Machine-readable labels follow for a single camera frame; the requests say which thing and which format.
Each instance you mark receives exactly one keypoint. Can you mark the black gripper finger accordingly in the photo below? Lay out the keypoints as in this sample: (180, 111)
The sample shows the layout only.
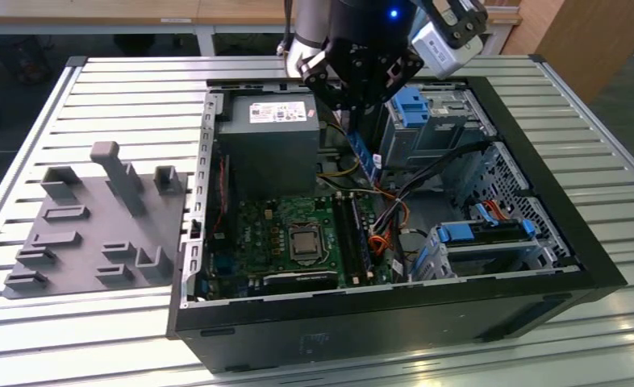
(404, 70)
(316, 68)

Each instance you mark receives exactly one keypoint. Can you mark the blue RAM stick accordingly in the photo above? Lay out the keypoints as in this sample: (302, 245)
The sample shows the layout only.
(364, 155)

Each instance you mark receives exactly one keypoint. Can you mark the black RAM slot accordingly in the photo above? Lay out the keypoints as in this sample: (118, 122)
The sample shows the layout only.
(341, 238)

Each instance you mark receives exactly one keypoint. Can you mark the black RAM stick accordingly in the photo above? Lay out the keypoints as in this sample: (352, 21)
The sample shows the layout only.
(361, 242)

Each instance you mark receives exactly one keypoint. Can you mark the blue plastic drive latch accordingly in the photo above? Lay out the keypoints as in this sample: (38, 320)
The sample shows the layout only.
(409, 111)

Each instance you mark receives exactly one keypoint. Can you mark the silver metal drive bay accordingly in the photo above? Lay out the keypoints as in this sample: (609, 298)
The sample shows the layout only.
(434, 141)

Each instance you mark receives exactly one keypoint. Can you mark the grey power supply unit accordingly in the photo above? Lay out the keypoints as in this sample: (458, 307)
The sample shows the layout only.
(268, 161)

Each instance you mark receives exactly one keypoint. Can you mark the perforated metal disk cage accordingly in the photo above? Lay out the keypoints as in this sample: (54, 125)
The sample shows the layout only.
(509, 173)

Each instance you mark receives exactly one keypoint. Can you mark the wooden cabinet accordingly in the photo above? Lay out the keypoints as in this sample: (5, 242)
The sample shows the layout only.
(589, 40)

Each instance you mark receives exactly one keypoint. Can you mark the green motherboard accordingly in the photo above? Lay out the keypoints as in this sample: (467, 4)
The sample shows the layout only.
(256, 225)

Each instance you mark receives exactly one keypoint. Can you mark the blue disk carrier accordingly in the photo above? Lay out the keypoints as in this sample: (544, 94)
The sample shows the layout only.
(458, 234)

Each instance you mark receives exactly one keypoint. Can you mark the silver CPU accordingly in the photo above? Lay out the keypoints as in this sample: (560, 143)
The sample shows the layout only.
(305, 245)

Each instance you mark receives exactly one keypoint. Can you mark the black graphics card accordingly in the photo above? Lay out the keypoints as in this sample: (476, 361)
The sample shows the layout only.
(300, 280)

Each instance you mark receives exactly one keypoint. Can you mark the grey parts rack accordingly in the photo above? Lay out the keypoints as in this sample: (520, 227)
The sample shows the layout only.
(89, 225)

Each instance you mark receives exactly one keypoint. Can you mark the black PC case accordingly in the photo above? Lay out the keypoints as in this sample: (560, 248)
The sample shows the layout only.
(348, 330)

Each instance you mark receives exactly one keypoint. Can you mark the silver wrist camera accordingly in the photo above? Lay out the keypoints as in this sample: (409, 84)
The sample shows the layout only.
(445, 52)

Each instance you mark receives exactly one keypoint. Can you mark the wooden desk white frame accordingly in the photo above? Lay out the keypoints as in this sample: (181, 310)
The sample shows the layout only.
(106, 12)

